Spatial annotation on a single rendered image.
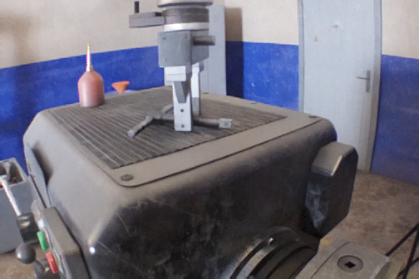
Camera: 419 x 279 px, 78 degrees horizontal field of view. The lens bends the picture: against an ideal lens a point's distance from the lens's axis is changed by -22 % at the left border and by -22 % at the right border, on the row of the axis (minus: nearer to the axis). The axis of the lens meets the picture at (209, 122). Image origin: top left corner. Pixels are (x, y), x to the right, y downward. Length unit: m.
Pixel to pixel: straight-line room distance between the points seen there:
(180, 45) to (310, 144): 0.26
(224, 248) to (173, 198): 0.14
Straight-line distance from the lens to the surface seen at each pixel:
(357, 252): 0.46
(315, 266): 0.43
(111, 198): 0.35
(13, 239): 2.59
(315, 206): 0.58
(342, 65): 3.66
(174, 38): 0.45
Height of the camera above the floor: 1.49
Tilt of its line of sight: 16 degrees down
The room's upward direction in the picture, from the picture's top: 1 degrees counter-clockwise
